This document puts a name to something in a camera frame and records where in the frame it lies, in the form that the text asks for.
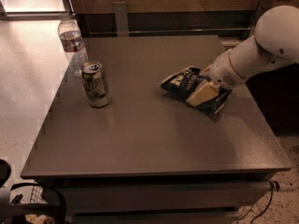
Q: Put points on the grey drawer cabinet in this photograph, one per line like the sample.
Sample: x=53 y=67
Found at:
x=147 y=157

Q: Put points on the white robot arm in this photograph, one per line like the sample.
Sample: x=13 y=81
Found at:
x=275 y=44

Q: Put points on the clear plastic water bottle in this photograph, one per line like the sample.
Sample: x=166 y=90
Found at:
x=72 y=43

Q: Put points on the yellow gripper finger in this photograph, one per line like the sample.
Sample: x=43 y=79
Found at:
x=203 y=93
x=205 y=72

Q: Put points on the metal bracket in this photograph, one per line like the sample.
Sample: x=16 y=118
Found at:
x=121 y=18
x=262 y=7

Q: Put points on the black wire basket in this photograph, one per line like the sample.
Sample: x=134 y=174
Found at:
x=52 y=202

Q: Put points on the left metal bracket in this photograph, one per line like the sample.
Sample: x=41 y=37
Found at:
x=121 y=18

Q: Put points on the green white soda can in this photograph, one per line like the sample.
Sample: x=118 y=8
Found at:
x=94 y=81

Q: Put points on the blue chip bag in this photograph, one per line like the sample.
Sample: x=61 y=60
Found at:
x=184 y=83

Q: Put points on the window frame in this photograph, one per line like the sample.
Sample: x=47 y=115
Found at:
x=34 y=9

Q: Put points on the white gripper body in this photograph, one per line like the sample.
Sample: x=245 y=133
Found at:
x=221 y=71

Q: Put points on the right metal bracket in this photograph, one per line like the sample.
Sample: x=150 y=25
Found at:
x=262 y=7

